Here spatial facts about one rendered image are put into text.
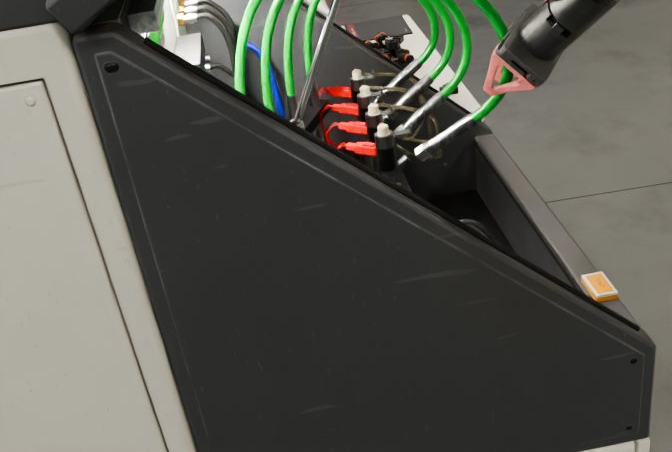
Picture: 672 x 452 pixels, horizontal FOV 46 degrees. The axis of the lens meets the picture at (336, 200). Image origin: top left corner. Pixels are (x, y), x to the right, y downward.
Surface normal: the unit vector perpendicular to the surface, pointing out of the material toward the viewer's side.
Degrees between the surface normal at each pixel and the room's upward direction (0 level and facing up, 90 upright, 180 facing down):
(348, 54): 90
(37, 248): 90
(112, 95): 90
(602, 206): 0
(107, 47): 90
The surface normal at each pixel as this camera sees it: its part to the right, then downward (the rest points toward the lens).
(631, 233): -0.13, -0.86
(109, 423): 0.14, 0.48
